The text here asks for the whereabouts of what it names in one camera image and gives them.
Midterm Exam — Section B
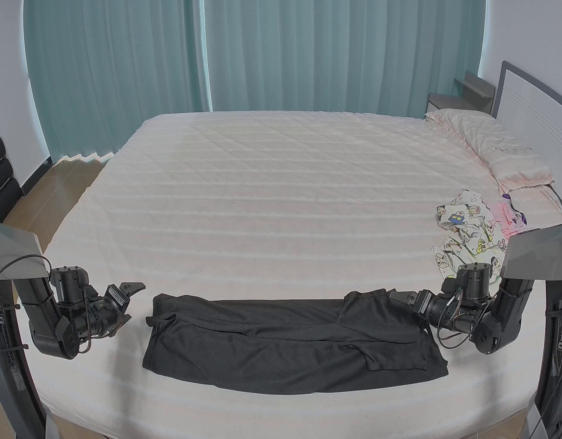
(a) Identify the black T-shirt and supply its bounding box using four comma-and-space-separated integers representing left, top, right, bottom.
141, 288, 449, 396

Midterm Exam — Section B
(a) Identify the purple garment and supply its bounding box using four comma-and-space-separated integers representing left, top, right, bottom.
500, 191, 528, 227

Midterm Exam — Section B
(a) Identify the bed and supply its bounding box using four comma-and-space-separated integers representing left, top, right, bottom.
11, 60, 562, 433

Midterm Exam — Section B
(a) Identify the pink garment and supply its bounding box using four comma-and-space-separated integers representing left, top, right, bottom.
489, 199, 528, 237

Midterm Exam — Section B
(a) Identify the grey bedside table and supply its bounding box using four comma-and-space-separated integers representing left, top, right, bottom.
427, 70, 496, 118

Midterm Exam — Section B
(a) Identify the blue-green curtain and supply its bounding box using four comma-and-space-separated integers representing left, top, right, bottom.
202, 0, 487, 119
24, 0, 214, 163

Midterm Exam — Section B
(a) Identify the cream pillow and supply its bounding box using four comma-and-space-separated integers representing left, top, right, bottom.
424, 108, 556, 193

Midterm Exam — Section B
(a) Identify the black chest of drawers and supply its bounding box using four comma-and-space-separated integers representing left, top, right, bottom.
0, 137, 25, 218

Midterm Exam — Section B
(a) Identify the black cable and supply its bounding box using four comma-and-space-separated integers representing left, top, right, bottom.
0, 254, 52, 288

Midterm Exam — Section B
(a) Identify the white printed pyjama top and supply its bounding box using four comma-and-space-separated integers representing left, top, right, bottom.
432, 189, 510, 287

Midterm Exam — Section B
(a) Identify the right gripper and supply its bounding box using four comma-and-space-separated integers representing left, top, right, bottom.
389, 289, 449, 331

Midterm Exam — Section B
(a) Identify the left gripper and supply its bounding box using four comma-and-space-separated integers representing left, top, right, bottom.
86, 282, 147, 340

